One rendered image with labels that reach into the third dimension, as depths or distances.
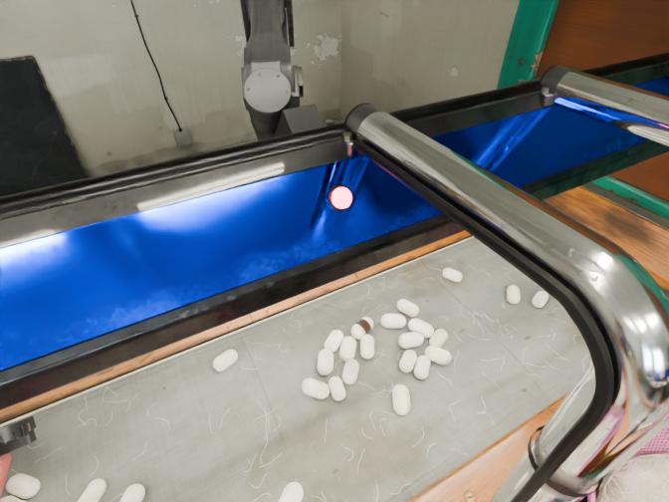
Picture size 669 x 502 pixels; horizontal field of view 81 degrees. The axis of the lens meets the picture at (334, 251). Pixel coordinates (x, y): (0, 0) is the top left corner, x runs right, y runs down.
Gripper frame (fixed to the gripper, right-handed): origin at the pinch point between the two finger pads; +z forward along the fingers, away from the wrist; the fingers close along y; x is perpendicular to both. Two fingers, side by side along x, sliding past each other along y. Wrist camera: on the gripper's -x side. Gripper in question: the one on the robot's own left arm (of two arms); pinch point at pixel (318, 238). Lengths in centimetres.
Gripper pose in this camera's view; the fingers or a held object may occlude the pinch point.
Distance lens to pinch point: 54.5
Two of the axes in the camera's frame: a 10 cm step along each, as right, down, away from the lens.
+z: 3.7, 9.3, -1.0
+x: -3.1, 2.2, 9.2
